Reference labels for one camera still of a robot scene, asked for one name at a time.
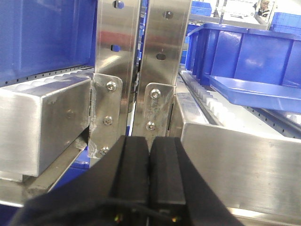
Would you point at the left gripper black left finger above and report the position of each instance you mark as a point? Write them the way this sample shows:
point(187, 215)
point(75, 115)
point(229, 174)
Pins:
point(110, 193)

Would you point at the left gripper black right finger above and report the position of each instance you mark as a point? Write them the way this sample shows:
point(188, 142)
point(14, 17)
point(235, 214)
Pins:
point(178, 191)

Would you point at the blue plastic tray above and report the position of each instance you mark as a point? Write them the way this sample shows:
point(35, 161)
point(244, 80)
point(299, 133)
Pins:
point(257, 94)

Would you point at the steel shelf front bar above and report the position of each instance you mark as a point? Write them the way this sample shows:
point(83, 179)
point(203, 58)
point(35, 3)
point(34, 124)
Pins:
point(257, 178)

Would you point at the left steel shelf beam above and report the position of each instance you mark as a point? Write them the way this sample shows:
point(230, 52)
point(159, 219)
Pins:
point(39, 123)

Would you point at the large blue bin right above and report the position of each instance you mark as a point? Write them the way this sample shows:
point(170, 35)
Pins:
point(244, 53)

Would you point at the large blue bin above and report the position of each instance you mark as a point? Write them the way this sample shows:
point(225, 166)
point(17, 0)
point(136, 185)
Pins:
point(38, 36)
point(244, 53)

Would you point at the large blue bin left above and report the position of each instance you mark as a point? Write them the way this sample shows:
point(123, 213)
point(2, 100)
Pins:
point(38, 36)

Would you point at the seated person in background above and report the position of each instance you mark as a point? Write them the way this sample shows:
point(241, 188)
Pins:
point(262, 11)

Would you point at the white roller conveyor rail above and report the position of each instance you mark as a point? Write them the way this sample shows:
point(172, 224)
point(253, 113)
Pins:
point(213, 108)

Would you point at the left steel shelf post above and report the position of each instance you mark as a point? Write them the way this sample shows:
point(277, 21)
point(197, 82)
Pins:
point(115, 49)

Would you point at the steel shelf post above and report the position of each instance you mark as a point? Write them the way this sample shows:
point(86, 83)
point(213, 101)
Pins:
point(163, 41)
point(115, 49)

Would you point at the right steel shelf post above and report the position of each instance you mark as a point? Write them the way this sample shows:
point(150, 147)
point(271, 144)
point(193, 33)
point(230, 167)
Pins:
point(163, 41)

